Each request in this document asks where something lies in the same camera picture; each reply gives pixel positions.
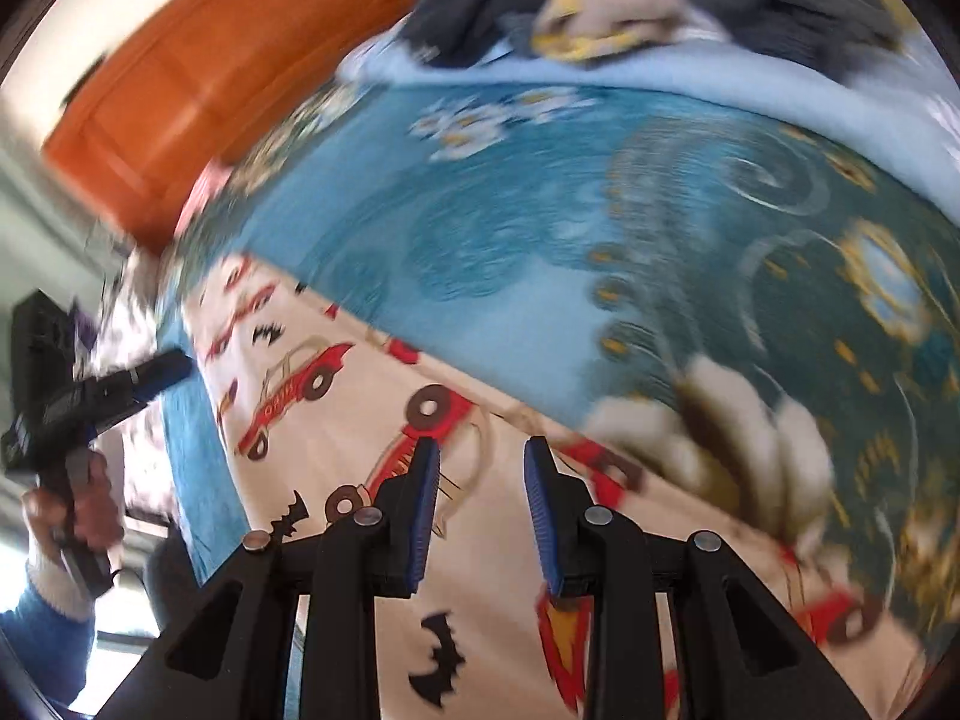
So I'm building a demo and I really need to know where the dark grey garment pile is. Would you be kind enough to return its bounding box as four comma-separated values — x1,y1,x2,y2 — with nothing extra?
400,0,901,82

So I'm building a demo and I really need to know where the light blue floral duvet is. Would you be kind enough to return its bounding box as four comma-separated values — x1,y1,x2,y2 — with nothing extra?
337,29,958,221

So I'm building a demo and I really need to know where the teal floral bed blanket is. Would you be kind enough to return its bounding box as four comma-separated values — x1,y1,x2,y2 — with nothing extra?
164,85,958,715

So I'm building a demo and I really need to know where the pale beige yellow garment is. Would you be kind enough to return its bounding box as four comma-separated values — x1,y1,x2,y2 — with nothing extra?
530,0,731,65

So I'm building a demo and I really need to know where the person's left hand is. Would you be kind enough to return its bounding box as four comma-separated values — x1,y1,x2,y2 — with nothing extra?
21,450,124,562

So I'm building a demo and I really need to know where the orange wooden headboard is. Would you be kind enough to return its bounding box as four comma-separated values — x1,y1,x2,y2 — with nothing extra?
43,0,413,254

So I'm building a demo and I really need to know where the beige car print garment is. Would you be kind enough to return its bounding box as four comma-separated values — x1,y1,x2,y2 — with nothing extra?
181,255,926,718

